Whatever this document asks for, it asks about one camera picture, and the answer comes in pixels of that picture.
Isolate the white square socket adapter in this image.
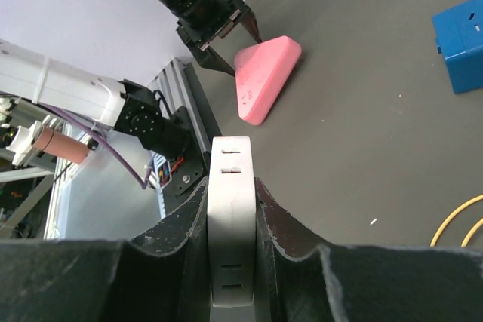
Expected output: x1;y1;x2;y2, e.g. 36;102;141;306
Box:
207;136;256;308

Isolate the pink triangular power strip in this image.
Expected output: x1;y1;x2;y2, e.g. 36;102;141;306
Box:
235;35;302;126

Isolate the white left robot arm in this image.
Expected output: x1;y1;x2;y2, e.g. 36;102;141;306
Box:
1;0;262;160

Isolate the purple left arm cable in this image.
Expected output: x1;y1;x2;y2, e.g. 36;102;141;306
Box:
37;103;158;190

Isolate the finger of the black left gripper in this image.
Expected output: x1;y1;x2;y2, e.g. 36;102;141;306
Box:
243;14;263;43
194;46;235;76

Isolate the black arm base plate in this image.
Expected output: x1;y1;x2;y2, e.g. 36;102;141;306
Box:
153;106;208;215

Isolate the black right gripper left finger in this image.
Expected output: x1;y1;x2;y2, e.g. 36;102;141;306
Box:
1;180;211;321

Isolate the yellow charger with cable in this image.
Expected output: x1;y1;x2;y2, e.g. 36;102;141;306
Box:
428;193;482;250

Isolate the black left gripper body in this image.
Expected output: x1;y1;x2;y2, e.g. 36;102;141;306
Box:
175;0;251;51

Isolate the blue cube power socket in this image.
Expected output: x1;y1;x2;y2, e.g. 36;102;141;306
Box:
432;0;482;94

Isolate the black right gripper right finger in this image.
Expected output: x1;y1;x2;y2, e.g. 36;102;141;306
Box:
254;179;482;321

